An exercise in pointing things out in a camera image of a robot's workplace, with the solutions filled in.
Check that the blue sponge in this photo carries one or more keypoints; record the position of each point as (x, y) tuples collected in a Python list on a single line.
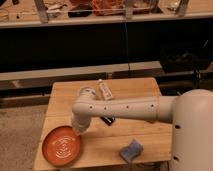
[(131, 151)]

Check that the small black object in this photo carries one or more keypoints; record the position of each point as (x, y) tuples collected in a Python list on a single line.
[(108, 120)]

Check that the white glue bottle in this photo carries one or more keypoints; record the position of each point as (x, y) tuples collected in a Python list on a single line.
[(106, 92)]

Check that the orange ceramic bowl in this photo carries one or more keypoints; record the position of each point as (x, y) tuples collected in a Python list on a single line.
[(61, 146)]

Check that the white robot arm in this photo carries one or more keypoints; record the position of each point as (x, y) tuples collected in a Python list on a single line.
[(191, 116)]

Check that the wooden shelf with metal frame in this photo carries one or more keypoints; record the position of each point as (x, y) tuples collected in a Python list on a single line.
[(38, 13)]

